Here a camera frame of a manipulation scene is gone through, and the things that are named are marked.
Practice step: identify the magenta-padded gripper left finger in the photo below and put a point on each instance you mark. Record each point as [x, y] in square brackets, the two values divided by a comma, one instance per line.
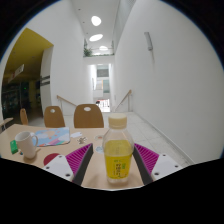
[56, 166]

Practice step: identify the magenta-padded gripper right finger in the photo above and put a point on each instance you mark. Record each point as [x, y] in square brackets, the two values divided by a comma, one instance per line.
[165, 166]

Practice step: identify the clear bottle with yellow drink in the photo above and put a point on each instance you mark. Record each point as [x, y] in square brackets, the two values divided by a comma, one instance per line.
[118, 156]

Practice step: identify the pastel printed mouse pad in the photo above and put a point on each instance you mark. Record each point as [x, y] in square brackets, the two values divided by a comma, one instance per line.
[52, 136]

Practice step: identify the small grey sticker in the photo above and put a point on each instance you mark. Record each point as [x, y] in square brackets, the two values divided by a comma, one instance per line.
[82, 140]

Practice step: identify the white cloud sticker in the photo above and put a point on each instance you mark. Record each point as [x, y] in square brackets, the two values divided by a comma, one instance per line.
[76, 135]

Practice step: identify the white ceramic mug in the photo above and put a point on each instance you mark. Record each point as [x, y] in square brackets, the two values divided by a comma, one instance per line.
[25, 144]

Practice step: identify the blue white sticker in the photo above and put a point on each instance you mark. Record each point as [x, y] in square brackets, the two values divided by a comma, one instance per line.
[99, 149]

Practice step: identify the small green box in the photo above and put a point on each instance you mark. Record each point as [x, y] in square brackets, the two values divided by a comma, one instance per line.
[13, 147]

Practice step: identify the wooden chair with hole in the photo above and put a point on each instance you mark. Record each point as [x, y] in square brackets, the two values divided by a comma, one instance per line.
[54, 118]
[88, 118]
[24, 116]

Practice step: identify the round orange sticker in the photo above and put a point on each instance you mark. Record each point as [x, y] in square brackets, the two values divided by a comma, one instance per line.
[99, 137]

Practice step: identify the wooden stair handrail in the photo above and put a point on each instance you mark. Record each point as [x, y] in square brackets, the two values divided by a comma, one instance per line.
[66, 101]
[124, 98]

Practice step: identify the small wooden side table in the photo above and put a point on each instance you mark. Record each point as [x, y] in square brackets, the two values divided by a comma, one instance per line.
[5, 122]

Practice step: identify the hanging white red sign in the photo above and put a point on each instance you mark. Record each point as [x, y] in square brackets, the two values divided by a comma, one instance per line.
[16, 72]

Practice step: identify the green balcony plant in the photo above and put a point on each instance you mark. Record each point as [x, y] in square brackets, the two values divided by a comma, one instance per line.
[87, 51]

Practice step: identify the oval ceiling lights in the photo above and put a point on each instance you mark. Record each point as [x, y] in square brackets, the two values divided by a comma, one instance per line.
[96, 20]

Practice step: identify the dark wall sign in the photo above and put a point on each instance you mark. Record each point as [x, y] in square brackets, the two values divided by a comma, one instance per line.
[45, 80]

